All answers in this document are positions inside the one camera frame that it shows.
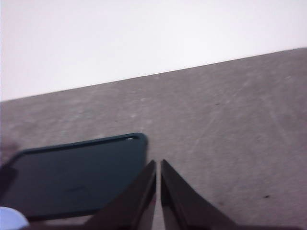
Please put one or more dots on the blue round plate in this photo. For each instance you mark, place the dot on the blue round plate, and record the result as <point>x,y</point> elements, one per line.
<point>12,220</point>

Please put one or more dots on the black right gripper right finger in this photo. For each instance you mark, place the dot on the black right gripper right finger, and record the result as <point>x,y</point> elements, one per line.
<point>182,206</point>

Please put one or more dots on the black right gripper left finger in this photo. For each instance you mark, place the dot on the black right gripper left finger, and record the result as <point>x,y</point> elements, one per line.
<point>134,206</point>

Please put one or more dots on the dark rectangular tray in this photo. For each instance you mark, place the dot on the dark rectangular tray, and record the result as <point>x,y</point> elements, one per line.
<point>72,177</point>

